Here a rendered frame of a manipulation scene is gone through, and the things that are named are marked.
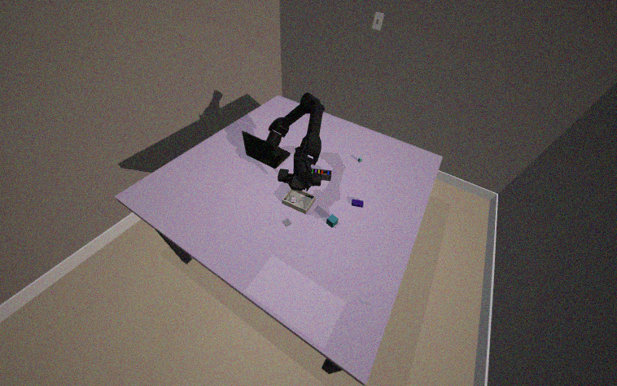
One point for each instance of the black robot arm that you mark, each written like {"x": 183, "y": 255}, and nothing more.
{"x": 311, "y": 143}

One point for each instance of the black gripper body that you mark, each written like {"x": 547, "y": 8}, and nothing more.
{"x": 284, "y": 176}

